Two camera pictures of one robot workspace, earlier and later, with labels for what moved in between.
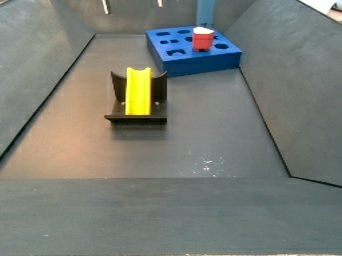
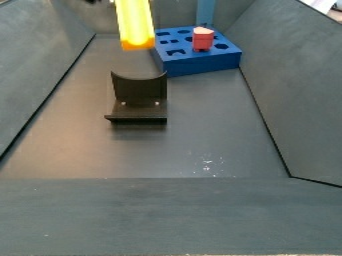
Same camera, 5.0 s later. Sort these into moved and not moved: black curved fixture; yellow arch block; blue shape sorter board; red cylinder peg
Moved: yellow arch block
Not moved: red cylinder peg; blue shape sorter board; black curved fixture
